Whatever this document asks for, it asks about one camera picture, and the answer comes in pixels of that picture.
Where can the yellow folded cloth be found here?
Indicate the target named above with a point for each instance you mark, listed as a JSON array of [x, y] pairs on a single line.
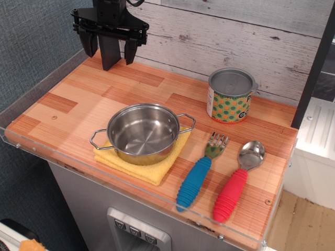
[[152, 174]]

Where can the red handled spoon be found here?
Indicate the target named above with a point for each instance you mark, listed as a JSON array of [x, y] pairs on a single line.
[[250, 157]]

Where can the silver steel pan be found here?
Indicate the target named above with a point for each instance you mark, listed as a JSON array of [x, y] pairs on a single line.
[[143, 134]]

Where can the dark post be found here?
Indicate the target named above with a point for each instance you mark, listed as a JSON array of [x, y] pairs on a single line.
[[110, 51], [315, 71]]

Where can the silver button control panel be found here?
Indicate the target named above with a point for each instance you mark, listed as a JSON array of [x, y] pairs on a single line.
[[130, 233]]

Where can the dark post on right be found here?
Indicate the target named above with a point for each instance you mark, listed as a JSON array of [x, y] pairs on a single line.
[[315, 71]]

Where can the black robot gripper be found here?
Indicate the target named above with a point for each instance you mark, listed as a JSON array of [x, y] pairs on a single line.
[[111, 19]]

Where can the clear acrylic guard rail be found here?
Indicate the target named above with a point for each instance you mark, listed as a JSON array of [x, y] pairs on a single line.
[[58, 123]]

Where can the orange object at corner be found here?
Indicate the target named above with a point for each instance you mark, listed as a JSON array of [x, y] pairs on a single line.
[[31, 245]]

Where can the green patterned toy can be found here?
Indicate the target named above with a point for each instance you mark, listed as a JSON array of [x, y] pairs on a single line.
[[229, 95]]

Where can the dark post on left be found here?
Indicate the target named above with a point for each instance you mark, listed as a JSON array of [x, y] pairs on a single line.
[[110, 51]]

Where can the grey toy kitchen cabinet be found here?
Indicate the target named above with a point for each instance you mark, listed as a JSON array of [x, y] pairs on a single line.
[[89, 200]]

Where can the blue handled fork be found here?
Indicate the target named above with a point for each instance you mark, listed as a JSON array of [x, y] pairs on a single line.
[[192, 184]]

